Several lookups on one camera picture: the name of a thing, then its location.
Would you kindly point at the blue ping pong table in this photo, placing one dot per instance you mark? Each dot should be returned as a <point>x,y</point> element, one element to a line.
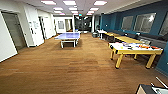
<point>68,36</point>

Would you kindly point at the small white table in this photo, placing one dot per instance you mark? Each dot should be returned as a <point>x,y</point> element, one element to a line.
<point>101,32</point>

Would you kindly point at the long yellow wooden table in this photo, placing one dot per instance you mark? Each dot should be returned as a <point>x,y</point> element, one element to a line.
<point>111,34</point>
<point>128,39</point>

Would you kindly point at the ceiling light panel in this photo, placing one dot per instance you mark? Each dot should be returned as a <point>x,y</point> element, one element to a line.
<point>57,8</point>
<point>48,2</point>
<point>100,3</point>
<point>72,8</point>
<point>94,9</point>
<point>69,2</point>

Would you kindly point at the yellow air hockey table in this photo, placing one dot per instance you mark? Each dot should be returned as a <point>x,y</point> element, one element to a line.
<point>133,49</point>

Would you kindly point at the dark grey sofa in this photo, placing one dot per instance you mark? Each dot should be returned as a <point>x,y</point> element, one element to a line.
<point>156,38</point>

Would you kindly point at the glass wall window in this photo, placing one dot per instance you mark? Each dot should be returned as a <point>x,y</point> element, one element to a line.
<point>127,22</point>
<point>164,24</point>
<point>145,22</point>

